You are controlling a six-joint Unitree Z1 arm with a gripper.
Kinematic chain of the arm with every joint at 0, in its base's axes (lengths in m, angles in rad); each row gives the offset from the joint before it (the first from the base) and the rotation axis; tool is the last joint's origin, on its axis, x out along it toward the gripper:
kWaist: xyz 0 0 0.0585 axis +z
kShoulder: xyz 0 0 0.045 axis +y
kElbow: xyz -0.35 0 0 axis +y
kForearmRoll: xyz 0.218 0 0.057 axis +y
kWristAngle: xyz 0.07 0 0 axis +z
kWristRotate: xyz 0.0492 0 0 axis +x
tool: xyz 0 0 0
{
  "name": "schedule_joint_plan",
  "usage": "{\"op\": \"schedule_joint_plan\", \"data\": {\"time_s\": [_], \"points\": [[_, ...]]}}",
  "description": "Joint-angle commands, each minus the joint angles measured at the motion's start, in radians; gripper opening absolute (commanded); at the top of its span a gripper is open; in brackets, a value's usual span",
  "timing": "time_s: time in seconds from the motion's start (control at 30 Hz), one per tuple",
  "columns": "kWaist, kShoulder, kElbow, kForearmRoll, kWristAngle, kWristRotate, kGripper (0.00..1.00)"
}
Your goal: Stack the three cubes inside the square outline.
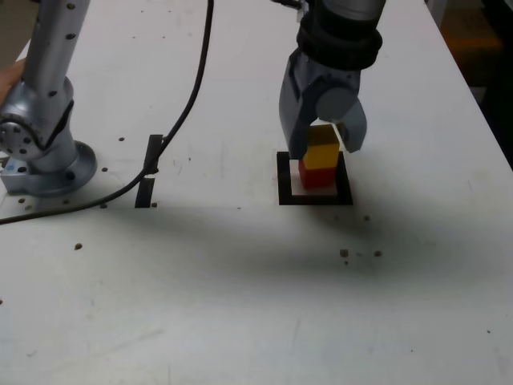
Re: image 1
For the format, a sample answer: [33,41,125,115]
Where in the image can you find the black tape square outline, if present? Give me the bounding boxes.
[276,150,353,207]

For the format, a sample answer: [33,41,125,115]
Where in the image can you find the orange background box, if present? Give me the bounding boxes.
[438,14,504,53]

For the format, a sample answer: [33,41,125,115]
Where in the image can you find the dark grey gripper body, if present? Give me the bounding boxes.
[293,51,364,96]

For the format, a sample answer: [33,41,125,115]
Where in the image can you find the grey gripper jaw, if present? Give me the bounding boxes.
[278,51,321,160]
[315,87,368,155]

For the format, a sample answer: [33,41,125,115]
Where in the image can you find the red cube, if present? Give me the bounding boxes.
[298,160,336,190]

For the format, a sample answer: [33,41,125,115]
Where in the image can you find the black cable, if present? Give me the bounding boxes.
[0,0,216,225]

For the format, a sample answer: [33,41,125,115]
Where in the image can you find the person's hand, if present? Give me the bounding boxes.
[0,60,27,107]

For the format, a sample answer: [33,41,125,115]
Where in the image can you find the yellow cube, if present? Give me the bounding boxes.
[303,124,341,169]

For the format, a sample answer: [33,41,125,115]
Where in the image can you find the black tape strip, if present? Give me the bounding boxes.
[135,134,164,209]

